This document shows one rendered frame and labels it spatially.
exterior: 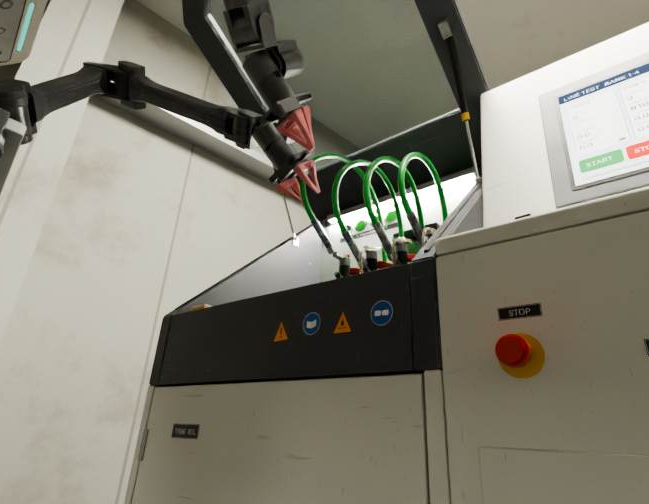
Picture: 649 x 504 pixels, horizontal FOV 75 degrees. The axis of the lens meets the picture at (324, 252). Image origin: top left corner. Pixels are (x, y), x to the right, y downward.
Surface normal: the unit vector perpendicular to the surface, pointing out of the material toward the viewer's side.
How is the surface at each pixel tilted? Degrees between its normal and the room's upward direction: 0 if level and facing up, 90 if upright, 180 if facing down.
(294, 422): 90
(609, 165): 76
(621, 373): 90
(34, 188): 90
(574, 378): 90
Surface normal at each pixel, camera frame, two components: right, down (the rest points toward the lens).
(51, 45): 0.67, -0.27
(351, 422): -0.61, -0.35
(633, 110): -0.58, -0.55
